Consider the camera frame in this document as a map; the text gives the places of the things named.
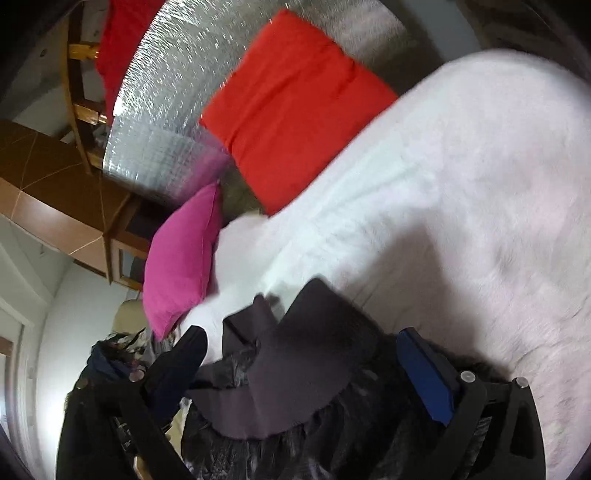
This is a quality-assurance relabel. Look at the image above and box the pile of dark clothes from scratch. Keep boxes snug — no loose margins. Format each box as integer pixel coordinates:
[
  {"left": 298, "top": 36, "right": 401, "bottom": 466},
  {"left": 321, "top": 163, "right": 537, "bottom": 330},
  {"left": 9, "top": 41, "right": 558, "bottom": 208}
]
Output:
[{"left": 64, "top": 328, "right": 152, "bottom": 409}]

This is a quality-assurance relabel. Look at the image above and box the white bedspread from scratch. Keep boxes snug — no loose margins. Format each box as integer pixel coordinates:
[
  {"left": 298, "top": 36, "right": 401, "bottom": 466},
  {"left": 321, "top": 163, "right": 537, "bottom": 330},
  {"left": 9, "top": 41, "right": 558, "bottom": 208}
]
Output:
[{"left": 180, "top": 51, "right": 590, "bottom": 479}]

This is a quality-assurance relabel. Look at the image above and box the silver foil insulation panel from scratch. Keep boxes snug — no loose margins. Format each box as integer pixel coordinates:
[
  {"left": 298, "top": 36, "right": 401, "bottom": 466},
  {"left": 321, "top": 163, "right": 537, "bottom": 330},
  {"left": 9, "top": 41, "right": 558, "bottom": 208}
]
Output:
[{"left": 102, "top": 1, "right": 416, "bottom": 205}]

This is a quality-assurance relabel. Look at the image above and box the wooden cabinet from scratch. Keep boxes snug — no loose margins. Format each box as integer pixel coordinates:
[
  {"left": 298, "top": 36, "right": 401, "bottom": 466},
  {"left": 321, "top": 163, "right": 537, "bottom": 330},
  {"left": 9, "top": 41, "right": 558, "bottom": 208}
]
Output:
[{"left": 0, "top": 120, "right": 169, "bottom": 291}]

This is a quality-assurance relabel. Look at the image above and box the wooden stair railing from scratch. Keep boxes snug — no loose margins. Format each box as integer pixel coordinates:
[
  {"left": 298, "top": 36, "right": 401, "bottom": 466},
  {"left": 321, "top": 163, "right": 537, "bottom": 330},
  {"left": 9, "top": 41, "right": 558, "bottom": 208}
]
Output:
[{"left": 60, "top": 1, "right": 108, "bottom": 174}]

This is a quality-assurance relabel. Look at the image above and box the magenta pillow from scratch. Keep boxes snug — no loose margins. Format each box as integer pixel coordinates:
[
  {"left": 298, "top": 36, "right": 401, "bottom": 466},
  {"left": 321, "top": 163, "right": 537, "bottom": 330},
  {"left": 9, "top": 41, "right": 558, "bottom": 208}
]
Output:
[{"left": 142, "top": 183, "right": 222, "bottom": 340}]

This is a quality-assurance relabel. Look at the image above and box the black quilted jacket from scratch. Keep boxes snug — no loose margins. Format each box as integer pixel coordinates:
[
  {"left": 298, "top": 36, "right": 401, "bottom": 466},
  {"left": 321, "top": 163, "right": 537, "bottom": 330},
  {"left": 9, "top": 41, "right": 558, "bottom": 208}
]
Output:
[{"left": 179, "top": 276, "right": 509, "bottom": 480}]

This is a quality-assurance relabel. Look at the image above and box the red blanket on railing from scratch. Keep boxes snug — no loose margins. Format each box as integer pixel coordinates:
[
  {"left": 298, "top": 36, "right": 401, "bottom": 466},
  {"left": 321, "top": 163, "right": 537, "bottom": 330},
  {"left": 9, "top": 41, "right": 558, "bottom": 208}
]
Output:
[{"left": 95, "top": 0, "right": 165, "bottom": 123}]

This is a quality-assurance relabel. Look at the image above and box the red pillow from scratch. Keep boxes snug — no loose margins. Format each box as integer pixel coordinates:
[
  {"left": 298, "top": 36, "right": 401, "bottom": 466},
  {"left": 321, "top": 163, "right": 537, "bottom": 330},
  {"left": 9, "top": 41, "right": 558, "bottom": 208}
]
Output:
[{"left": 199, "top": 10, "right": 397, "bottom": 215}]

